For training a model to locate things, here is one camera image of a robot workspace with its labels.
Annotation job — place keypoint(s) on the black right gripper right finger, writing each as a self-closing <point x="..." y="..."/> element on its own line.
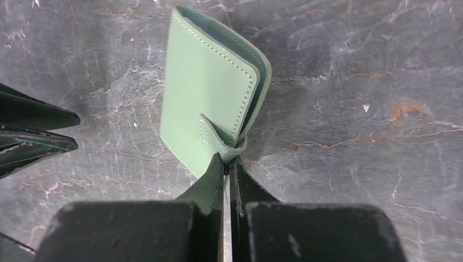
<point x="266" y="229"/>

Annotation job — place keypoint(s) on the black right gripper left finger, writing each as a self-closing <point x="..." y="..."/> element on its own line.
<point x="188" y="228"/>

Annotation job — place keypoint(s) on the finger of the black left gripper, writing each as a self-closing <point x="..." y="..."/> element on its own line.
<point x="22" y="147"/>
<point x="18" y="109"/>

